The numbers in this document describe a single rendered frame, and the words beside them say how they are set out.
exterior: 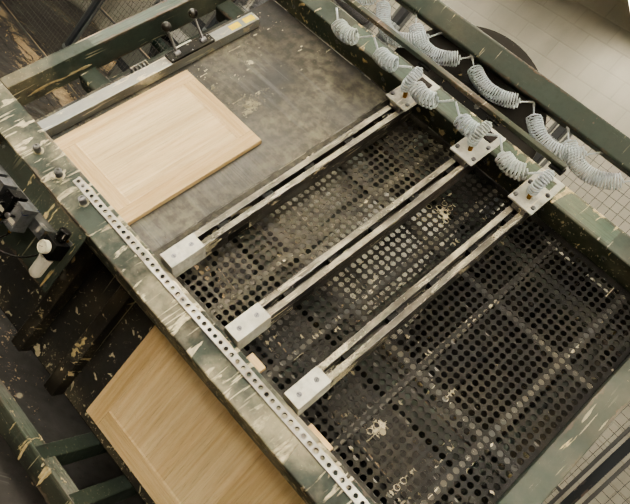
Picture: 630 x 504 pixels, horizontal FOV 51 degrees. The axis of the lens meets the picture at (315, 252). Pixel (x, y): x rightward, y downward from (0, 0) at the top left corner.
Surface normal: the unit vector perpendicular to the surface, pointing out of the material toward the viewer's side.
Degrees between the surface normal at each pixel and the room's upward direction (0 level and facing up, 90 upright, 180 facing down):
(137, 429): 90
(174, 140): 52
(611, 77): 90
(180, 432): 90
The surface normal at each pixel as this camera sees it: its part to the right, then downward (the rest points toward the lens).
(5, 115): 0.08, -0.52
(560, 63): -0.49, -0.18
